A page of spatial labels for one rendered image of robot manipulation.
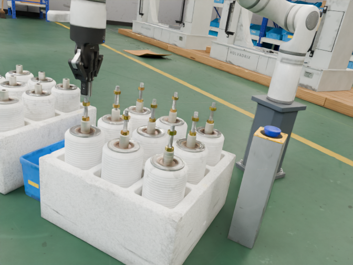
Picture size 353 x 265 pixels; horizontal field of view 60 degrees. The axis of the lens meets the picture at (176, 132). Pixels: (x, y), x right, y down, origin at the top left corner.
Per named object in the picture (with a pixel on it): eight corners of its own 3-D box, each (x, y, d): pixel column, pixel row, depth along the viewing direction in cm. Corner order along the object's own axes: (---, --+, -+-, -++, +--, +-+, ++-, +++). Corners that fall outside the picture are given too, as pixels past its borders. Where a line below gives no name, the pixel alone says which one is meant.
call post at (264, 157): (234, 224, 90) (260, 127, 78) (258, 234, 87) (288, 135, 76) (227, 238, 84) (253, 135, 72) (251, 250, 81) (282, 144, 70)
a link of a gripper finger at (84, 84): (83, 72, 70) (82, 93, 72) (76, 74, 67) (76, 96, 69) (89, 73, 70) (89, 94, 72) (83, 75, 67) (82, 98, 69)
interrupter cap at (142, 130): (169, 138, 80) (169, 135, 79) (142, 139, 76) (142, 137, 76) (158, 126, 86) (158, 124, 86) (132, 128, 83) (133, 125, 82)
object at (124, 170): (124, 227, 72) (131, 160, 65) (91, 213, 75) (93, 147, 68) (144, 206, 81) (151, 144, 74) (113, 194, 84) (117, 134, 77)
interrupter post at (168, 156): (160, 161, 67) (162, 148, 66) (170, 160, 68) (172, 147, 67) (164, 166, 65) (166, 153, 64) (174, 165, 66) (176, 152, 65)
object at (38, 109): (41, 135, 110) (40, 87, 104) (61, 143, 107) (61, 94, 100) (18, 144, 102) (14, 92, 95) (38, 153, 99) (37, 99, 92)
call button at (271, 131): (264, 131, 76) (266, 123, 76) (280, 135, 75) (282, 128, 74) (260, 135, 73) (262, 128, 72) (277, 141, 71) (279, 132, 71)
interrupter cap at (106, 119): (95, 118, 85) (96, 116, 85) (117, 114, 91) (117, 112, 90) (112, 128, 81) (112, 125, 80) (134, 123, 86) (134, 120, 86)
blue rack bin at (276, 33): (279, 39, 645) (282, 28, 637) (294, 41, 617) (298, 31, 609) (263, 37, 617) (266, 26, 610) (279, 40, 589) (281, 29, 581)
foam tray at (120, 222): (127, 164, 114) (131, 119, 108) (225, 203, 99) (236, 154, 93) (40, 217, 82) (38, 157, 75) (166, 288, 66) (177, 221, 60)
